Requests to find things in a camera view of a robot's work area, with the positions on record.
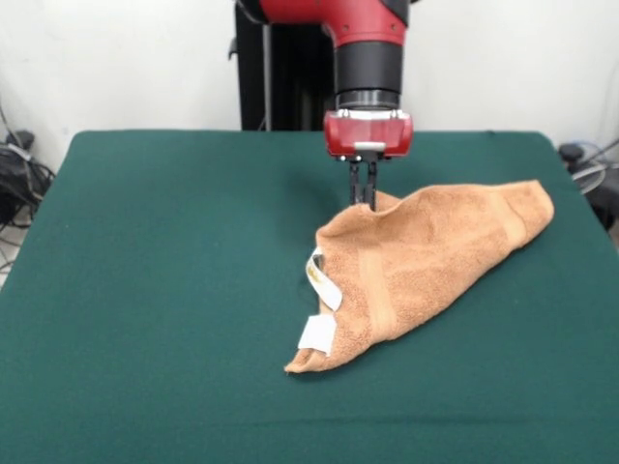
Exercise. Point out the dark green table cloth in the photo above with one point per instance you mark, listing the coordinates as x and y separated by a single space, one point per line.
145 290

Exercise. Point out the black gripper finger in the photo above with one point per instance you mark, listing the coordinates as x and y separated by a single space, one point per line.
371 186
355 186

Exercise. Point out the tan terry towel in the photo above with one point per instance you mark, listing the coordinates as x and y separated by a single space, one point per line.
425 251

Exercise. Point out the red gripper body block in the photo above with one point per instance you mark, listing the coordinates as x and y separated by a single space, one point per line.
367 133

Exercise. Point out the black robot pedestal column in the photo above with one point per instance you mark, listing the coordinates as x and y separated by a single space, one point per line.
290 77

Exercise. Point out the black pedestal caster foot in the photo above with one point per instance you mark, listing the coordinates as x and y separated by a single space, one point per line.
571 153
20 138

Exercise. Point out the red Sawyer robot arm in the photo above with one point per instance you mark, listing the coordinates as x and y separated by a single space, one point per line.
370 67

